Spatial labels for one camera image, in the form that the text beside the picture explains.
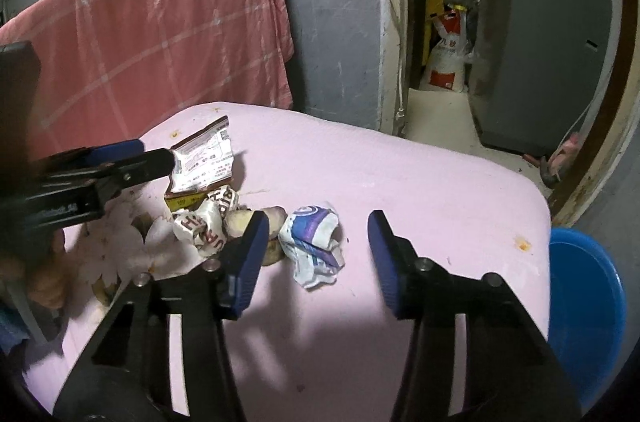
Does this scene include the grey washing machine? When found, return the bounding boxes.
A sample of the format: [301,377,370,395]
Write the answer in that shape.
[469,0,614,159]

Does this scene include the foil snack wrapper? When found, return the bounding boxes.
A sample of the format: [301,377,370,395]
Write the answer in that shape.
[164,116,236,214]

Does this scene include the blue white wrapper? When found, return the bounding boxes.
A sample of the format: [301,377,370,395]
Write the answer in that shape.
[277,201,347,291]

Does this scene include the white red-lettered wrapper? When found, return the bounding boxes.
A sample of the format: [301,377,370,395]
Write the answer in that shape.
[172,186,239,259]

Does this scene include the pink checked cloth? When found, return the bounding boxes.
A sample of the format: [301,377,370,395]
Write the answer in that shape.
[0,0,295,165]

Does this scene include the blue plastic bucket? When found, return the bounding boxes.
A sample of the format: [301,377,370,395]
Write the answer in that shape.
[546,227,627,409]

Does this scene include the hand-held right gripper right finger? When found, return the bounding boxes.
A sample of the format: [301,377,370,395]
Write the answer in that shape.
[367,209,583,422]

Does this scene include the pink floral blanket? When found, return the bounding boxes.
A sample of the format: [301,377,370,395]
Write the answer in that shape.
[22,102,553,422]

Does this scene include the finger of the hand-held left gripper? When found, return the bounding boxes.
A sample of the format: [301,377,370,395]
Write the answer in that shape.
[39,139,146,176]
[95,147,177,204]

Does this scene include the white red sack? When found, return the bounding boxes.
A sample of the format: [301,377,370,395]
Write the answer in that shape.
[425,8,475,94]

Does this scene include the wooden door frame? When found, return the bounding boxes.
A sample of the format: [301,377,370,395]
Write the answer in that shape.
[370,0,640,228]

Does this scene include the beige scrap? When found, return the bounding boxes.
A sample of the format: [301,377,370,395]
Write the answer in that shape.
[224,206,289,267]

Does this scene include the person's left hand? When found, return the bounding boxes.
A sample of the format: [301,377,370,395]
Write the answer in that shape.
[0,229,68,310]

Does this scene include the pink slipper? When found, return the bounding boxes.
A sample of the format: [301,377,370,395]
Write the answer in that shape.
[524,131,583,189]

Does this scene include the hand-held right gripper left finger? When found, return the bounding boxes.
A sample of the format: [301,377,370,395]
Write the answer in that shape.
[52,209,271,422]

